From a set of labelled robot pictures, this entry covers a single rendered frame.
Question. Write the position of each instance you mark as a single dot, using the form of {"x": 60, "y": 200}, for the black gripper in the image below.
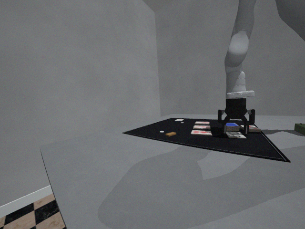
{"x": 236, "y": 109}

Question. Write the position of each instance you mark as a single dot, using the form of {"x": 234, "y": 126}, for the black square mat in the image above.
{"x": 283, "y": 157}
{"x": 254, "y": 143}

